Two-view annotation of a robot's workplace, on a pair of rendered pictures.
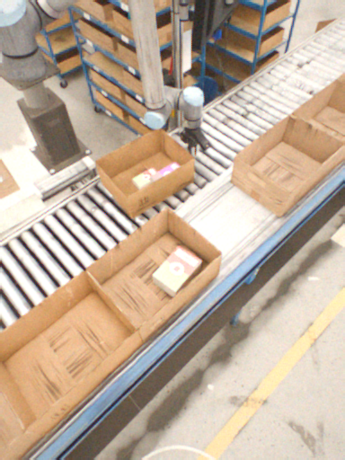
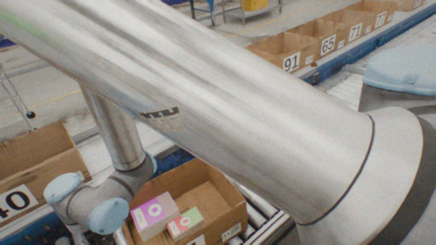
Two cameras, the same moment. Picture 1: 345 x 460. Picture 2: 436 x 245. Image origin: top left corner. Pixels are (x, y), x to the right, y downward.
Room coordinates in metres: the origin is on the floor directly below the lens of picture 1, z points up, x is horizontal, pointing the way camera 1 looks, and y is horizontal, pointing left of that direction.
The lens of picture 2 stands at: (1.76, 0.35, 1.65)
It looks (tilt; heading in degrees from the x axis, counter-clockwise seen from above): 35 degrees down; 186
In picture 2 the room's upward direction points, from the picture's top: 7 degrees counter-clockwise
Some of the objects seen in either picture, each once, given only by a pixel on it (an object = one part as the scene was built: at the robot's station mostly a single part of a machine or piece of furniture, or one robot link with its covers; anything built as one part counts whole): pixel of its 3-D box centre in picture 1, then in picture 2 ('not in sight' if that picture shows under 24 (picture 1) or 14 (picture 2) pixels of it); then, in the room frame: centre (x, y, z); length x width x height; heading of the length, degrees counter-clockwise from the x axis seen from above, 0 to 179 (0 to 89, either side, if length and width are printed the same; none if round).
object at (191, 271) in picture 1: (177, 271); not in sight; (0.60, -0.01, 0.92); 0.16 x 0.11 x 0.07; 139
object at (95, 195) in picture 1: (119, 217); (223, 188); (1.01, 0.26, 0.72); 0.52 x 0.05 x 0.05; 40
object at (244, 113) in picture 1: (254, 119); not in sight; (1.69, -0.53, 0.72); 0.52 x 0.05 x 0.05; 40
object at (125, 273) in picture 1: (155, 271); not in sight; (0.58, 0.07, 0.96); 0.39 x 0.29 x 0.17; 130
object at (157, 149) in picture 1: (145, 172); (181, 214); (1.21, 0.11, 0.83); 0.39 x 0.29 x 0.17; 124
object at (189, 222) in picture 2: (146, 179); (185, 224); (1.21, 0.12, 0.77); 0.13 x 0.07 x 0.04; 125
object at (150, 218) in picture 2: (169, 180); (156, 216); (1.19, 0.00, 0.79); 0.16 x 0.11 x 0.07; 124
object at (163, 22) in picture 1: (149, 21); not in sight; (2.39, 0.07, 0.99); 0.40 x 0.30 x 0.10; 37
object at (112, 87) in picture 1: (119, 75); not in sight; (2.76, 0.38, 0.39); 0.40 x 0.30 x 0.10; 41
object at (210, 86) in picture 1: (200, 101); not in sight; (2.70, -0.32, 0.15); 0.31 x 0.31 x 0.29
